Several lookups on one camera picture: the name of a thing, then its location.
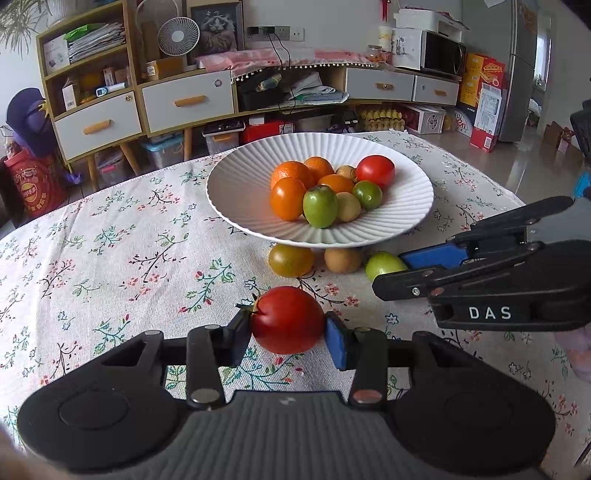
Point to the red box under cabinet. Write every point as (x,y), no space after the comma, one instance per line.
(253,133)

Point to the wooden cabinet with drawers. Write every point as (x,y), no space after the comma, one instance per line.
(178,103)

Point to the brown longan under plate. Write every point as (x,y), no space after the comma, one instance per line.
(343,261)

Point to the round green tomato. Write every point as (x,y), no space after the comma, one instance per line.
(369,194)

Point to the brown longan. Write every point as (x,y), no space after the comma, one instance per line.
(347,172)
(343,261)
(349,208)

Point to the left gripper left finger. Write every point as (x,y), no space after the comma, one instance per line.
(128,403)

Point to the purple plush toy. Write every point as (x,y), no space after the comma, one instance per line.
(31,123)

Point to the right hand pink glove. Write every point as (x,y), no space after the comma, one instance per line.
(577,346)

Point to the yellow egg cartons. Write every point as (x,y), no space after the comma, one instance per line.
(376,119)

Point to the pink patterned cloth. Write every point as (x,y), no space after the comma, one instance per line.
(245,62)

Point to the orange cherry tomato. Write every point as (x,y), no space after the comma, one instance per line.
(337,183)

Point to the oblong green tomato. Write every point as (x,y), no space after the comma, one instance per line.
(320,207)

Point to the red tomato without stem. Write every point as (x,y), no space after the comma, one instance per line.
(378,169)

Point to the floral tablecloth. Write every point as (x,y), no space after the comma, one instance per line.
(151,254)

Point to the white ribbed plate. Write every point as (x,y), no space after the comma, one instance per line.
(259,188)

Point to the red tomato with stem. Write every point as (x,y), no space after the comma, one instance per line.
(286,320)

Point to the large orange mandarin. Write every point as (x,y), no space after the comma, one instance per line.
(293,169)

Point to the clear storage bin blue lid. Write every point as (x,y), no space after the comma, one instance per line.
(165,153)

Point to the brown longan front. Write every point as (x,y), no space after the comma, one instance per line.
(347,172)

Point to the small green tomato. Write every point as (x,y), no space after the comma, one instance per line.
(382,263)

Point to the small white desk fan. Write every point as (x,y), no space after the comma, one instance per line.
(178,37)

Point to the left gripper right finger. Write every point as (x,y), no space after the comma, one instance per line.
(446,407)

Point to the framed cat picture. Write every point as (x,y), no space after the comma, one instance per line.
(220,26)

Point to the yellow green tomato under plate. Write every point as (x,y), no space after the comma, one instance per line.
(291,262)

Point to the small orange mandarin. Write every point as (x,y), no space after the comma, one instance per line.
(319,167)

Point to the white microwave oven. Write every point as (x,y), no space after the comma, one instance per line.
(427,51)

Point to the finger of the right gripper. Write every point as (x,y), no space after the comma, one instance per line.
(438,267)
(494,235)

